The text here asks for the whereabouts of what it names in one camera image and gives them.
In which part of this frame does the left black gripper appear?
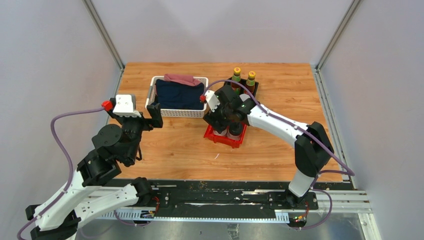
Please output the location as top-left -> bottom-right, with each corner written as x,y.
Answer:
108,102 -> 164,162

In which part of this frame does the black cap shaker back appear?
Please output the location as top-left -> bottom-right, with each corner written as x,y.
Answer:
227,122 -> 243,141

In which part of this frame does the black cap shaker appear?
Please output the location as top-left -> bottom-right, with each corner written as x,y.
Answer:
227,122 -> 243,141
212,129 -> 228,137

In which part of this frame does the black cap shaker front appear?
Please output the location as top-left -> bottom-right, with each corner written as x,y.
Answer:
212,129 -> 228,137

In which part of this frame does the yellow cap sauce bottle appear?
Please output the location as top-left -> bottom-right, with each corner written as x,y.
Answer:
230,67 -> 241,94
245,71 -> 256,94

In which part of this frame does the silver lid jar back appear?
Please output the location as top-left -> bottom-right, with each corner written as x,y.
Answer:
239,94 -> 251,102

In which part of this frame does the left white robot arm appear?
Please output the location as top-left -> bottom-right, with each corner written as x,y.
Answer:
25,98 -> 163,240

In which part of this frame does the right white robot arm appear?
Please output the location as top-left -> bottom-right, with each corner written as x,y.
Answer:
200,84 -> 334,209

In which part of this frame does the dark blue cloth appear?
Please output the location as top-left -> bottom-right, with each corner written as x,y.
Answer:
153,79 -> 205,110

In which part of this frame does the black plastic bin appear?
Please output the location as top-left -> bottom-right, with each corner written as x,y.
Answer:
224,77 -> 260,97

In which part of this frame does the white plastic basket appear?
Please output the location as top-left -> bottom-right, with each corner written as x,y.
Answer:
145,76 -> 209,118

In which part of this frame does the red plastic bin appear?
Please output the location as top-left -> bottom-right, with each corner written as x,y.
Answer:
203,124 -> 247,149

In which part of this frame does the pink cloth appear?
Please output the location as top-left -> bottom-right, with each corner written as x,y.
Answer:
163,73 -> 202,87

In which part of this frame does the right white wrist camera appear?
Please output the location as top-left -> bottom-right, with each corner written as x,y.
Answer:
200,90 -> 221,112

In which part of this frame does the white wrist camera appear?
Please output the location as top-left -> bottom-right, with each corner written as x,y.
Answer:
112,94 -> 142,118
200,90 -> 221,112

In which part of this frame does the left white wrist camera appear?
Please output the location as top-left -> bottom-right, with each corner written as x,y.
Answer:
112,94 -> 142,118

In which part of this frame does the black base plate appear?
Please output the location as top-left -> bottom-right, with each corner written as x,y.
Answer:
89,178 -> 355,220

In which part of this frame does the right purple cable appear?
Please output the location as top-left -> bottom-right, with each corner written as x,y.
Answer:
203,79 -> 355,231

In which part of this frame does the aluminium rail frame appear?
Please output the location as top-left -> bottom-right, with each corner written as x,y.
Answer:
59,0 -> 382,240

